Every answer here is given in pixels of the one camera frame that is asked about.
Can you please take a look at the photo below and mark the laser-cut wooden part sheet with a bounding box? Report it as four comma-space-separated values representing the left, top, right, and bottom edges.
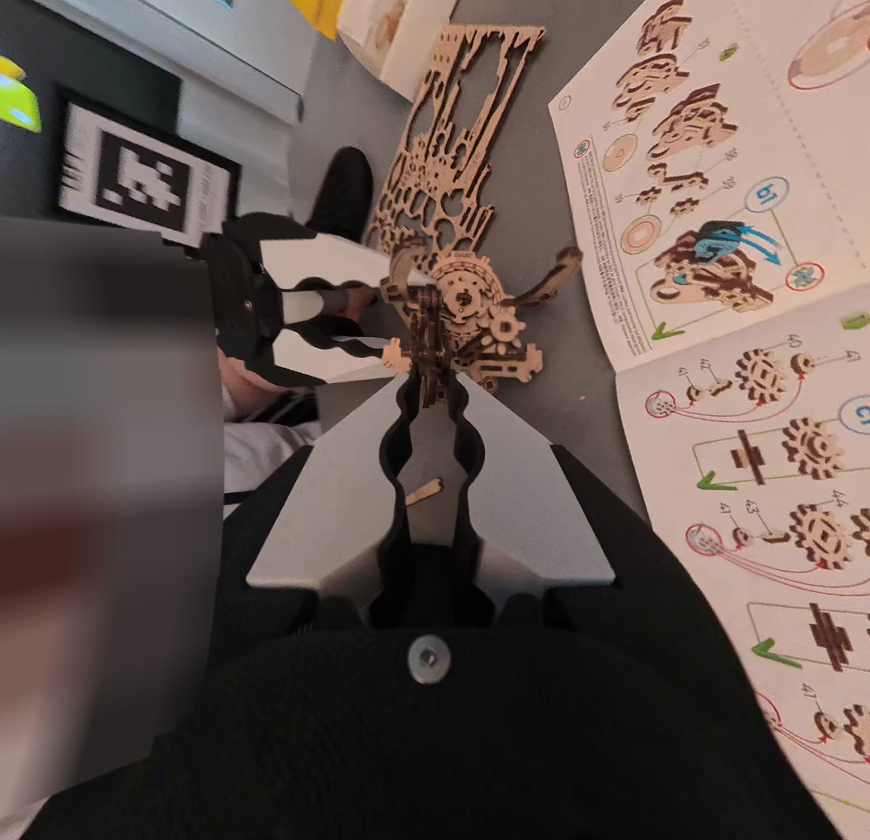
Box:
363, 23, 546, 277

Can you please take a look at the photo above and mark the person's left hand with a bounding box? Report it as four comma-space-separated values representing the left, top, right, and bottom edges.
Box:
221, 352, 290, 421

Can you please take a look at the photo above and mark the framed black-white marker sign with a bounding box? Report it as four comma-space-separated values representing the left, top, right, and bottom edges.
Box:
53, 87, 242, 248

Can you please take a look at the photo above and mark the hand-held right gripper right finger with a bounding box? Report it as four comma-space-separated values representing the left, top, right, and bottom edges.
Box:
445, 370, 618, 629

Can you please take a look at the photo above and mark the wooden mechanical model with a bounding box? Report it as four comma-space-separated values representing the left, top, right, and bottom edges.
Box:
377, 237, 584, 413

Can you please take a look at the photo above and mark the white cardboard box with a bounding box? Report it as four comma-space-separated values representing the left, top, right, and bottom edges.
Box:
338, 0, 471, 103

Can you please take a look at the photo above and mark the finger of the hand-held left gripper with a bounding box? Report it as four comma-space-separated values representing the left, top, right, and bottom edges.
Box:
258, 234, 439, 294
272, 313, 412, 436

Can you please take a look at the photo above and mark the yellow-green object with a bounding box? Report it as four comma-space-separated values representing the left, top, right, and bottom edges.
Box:
0, 55, 43, 134

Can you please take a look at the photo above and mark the illustrated instruction booklet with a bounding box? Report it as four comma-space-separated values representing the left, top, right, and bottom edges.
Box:
547, 0, 870, 817

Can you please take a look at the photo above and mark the white cabinet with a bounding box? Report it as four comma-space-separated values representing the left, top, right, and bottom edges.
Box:
0, 0, 320, 175

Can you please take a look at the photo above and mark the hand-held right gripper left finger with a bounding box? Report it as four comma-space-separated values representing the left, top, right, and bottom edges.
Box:
246, 371, 419, 629

